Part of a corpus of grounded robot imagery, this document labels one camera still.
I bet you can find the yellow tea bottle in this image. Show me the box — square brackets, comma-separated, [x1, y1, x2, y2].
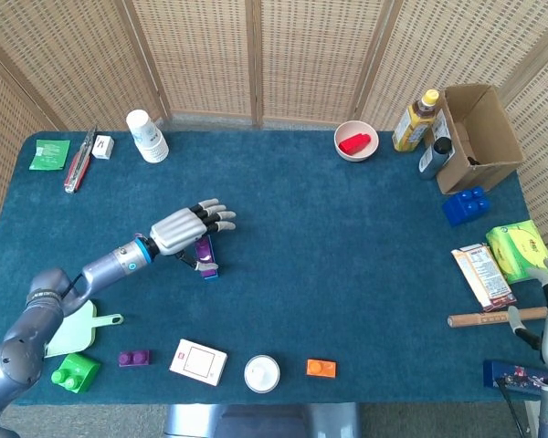
[391, 89, 440, 153]

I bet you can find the blue toy block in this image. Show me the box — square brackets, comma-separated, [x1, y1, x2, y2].
[441, 185, 491, 227]

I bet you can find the stack of white paper cups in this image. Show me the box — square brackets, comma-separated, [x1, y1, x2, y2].
[125, 109, 170, 163]

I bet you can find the purple tall toy block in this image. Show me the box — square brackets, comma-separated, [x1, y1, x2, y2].
[194, 235, 219, 278]

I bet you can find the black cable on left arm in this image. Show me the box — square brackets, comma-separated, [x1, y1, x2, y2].
[61, 271, 86, 302]

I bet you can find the white lidded jar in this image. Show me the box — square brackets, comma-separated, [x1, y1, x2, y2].
[243, 354, 281, 394]

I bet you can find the white box with red print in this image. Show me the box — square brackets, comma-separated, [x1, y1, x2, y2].
[168, 338, 228, 387]

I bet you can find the red object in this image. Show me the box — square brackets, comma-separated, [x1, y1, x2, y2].
[338, 133, 373, 155]

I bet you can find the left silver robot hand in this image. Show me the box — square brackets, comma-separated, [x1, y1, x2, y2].
[149, 198, 237, 271]

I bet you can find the blue carpet mat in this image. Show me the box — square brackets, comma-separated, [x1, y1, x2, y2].
[0, 130, 548, 407]

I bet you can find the orange toy block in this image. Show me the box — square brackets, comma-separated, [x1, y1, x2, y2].
[306, 359, 337, 379]

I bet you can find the black cable by right arm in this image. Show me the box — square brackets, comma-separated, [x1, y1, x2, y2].
[497, 378, 531, 438]

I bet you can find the green toy block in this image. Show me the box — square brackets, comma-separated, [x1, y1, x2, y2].
[50, 352, 101, 394]

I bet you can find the bamboo folding screen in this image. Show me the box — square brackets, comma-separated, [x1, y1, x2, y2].
[0, 0, 548, 275]

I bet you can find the small white box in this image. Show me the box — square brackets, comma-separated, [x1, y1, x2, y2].
[91, 134, 116, 161]

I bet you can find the red utility knife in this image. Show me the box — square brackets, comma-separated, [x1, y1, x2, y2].
[63, 125, 98, 194]

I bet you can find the wooden stick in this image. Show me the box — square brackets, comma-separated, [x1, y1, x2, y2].
[447, 307, 548, 329]

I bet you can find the mint green dustpan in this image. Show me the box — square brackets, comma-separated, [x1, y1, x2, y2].
[44, 299, 124, 358]

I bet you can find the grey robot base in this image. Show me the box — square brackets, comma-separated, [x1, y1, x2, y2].
[163, 403, 362, 438]

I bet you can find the small purple block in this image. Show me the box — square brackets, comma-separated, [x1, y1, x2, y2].
[118, 349, 151, 368]

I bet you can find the lime green snack bag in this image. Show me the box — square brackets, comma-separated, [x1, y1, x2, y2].
[485, 219, 548, 285]

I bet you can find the beige bowl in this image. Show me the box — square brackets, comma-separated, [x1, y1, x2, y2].
[333, 120, 380, 162]

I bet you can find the cardboard box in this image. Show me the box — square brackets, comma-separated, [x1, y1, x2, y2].
[431, 83, 526, 195]

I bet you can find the flat orange white carton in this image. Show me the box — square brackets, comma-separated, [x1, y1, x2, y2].
[451, 244, 517, 312]

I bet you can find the green sachet packet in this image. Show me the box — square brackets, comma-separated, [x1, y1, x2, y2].
[28, 139, 71, 172]

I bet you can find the dark blue patterned box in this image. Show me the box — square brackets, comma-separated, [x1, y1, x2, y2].
[482, 359, 548, 396]

